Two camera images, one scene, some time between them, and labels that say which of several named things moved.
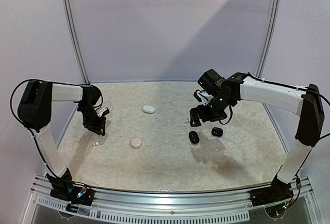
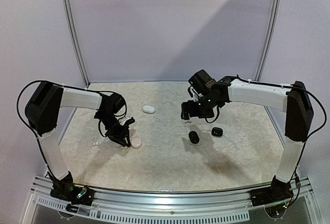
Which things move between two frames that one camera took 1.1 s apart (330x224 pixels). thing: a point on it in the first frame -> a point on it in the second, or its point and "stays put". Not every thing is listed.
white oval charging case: [148, 109] stays put
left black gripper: [97, 127] -> [120, 137]
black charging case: [217, 131] stays put
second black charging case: [194, 137] stays put
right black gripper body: [200, 113] -> [187, 108]
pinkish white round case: [136, 143] stays put
